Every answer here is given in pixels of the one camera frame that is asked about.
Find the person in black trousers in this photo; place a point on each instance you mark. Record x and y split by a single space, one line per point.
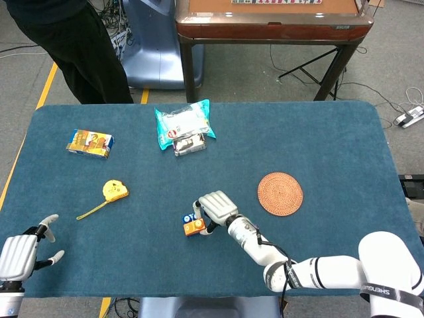
83 49

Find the brown mahjong table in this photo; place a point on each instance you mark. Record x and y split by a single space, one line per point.
271 28

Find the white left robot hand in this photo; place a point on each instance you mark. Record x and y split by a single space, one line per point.
16 255

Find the blue grey machine base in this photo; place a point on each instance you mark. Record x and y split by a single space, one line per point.
155 49

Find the grey robot torso base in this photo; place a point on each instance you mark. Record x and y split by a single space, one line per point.
208 308

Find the black floor box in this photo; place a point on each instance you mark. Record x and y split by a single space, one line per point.
412 185

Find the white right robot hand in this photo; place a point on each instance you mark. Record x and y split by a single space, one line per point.
218 205

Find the face-up mahjong tile row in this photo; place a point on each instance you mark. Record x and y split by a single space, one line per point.
276 1

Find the yellow tape measure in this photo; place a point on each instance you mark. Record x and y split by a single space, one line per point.
114 190

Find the white power strip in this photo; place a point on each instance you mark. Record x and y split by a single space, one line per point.
409 117

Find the blue felt table cover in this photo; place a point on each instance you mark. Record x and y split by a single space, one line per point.
212 258

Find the orange blue cardboard box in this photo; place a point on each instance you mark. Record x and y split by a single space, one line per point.
89 143

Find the teal wet wipes pack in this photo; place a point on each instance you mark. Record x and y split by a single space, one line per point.
185 119

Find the round woven rattan coaster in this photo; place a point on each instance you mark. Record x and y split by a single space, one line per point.
280 194

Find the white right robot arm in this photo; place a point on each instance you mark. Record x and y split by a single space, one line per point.
331 268

